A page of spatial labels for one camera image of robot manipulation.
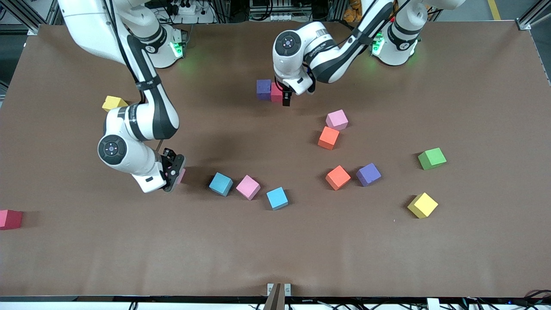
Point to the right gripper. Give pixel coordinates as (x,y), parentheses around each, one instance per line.
(164,160)

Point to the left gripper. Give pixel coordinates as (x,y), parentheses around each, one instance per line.
(286,97)

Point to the crimson foam cube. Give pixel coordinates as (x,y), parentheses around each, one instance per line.
(10,219)
(276,92)

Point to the dark purple foam cube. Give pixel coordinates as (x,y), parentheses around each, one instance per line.
(263,89)

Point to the pale pink foam cube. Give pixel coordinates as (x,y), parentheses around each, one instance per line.
(336,119)

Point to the light blue foam cube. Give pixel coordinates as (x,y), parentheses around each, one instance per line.
(221,184)
(277,198)

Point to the orange foam cube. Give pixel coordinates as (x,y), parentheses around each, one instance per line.
(328,137)
(338,177)

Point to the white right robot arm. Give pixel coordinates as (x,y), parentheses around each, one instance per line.
(86,26)

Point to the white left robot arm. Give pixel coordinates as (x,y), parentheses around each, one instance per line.
(282,64)

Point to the yellow foam cube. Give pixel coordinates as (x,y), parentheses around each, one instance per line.
(422,205)
(112,102)

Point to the white power strip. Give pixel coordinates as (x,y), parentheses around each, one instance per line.
(284,17)
(200,17)

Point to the brown table cover sheet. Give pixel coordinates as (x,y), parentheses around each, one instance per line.
(129,249)

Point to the orange fruit net bag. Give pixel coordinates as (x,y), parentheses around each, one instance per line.
(354,15)

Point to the violet blue foam cube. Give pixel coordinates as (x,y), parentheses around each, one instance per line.
(369,175)

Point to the green foam cube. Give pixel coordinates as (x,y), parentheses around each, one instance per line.
(431,159)

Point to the small metal bracket plate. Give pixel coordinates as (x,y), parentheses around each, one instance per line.
(270,288)

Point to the aluminium frame profile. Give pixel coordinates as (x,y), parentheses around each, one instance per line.
(19,15)
(527,21)

